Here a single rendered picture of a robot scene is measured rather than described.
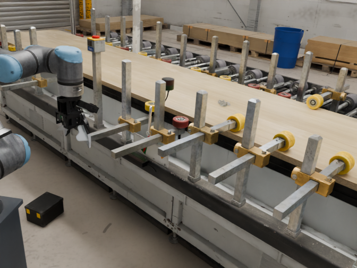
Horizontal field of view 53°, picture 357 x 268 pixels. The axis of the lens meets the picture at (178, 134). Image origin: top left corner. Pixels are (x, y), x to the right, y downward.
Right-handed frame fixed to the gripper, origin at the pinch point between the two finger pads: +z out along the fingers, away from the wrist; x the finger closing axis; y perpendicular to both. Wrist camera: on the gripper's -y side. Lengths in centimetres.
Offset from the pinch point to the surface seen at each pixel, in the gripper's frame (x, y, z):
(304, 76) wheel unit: 34, -149, -7
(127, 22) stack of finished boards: -582, -587, 66
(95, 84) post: -47, -47, -3
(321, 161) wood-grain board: 76, -63, 4
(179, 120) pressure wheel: 10, -52, 3
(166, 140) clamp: 11.2, -41.0, 9.4
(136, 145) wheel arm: 7.0, -25.0, 8.1
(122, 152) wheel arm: 6.3, -17.7, 9.1
